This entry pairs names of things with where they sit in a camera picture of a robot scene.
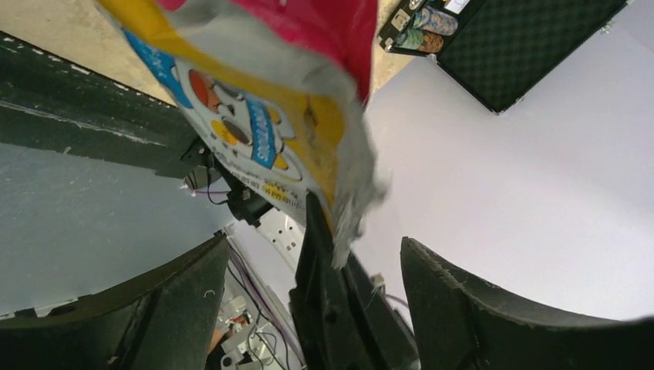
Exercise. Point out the pet food bag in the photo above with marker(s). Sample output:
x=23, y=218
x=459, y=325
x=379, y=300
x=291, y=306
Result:
x=277, y=91

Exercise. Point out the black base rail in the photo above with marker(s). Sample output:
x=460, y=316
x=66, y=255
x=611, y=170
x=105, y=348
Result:
x=52, y=103

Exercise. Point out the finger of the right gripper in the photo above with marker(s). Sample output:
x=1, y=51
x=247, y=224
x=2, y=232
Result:
x=340, y=321

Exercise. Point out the black poker chip case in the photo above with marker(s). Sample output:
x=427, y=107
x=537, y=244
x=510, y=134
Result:
x=496, y=50

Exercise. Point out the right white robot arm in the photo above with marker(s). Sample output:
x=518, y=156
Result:
x=278, y=229

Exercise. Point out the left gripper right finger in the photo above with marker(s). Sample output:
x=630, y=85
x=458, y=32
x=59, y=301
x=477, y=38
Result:
x=462, y=321

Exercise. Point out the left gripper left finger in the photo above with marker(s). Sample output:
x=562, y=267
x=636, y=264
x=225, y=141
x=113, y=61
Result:
x=162, y=319

